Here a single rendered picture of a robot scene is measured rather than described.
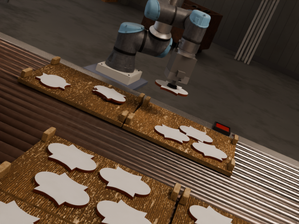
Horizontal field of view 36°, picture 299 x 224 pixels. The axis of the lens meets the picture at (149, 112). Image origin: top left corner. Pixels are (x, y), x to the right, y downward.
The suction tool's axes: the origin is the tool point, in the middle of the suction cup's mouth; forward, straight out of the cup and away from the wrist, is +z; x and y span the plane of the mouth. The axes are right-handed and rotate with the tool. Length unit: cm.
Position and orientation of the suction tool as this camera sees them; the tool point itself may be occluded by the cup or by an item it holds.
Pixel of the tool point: (170, 89)
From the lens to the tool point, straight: 181.0
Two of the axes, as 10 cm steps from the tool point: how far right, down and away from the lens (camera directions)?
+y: 9.2, 2.6, 3.0
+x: -1.8, -4.0, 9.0
